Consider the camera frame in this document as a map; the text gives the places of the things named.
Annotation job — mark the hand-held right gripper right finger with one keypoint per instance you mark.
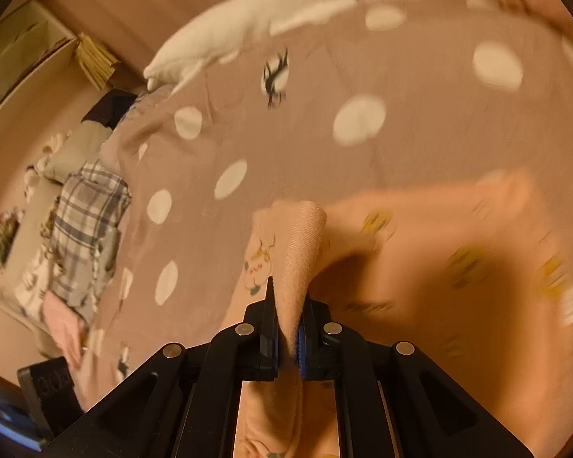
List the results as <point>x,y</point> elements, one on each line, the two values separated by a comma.
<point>302,343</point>

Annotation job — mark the grey pillow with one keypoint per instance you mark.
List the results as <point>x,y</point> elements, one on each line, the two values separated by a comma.
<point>76,152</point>

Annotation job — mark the polka dot blanket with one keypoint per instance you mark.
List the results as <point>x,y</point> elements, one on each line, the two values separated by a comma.
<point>315,162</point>

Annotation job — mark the plaid cloth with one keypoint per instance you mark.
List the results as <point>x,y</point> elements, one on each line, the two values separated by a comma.
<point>86,219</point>

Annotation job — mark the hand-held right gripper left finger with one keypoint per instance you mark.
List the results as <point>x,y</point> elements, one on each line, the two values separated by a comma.
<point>267,343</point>

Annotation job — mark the yellow tassel bundle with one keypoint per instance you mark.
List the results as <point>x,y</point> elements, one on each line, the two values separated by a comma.
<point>95,59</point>

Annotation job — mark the dark cloth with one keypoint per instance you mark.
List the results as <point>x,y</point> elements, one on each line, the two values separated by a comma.
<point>107,107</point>

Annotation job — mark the white goose plush toy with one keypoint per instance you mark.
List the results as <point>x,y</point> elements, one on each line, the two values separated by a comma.
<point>229,33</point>

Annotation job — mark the white shelf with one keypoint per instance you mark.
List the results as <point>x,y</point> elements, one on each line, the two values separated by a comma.
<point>24,52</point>

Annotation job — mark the light pink crumpled cloth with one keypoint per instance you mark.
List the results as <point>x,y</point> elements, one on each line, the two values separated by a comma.
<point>62,319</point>

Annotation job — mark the small white plush toys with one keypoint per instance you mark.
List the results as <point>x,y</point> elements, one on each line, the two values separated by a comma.
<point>31,179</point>

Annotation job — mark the pink curtain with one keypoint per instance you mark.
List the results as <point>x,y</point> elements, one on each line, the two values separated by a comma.
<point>148,9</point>

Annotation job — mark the pink cartoon print top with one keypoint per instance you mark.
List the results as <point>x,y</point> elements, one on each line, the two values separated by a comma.
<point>410,296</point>

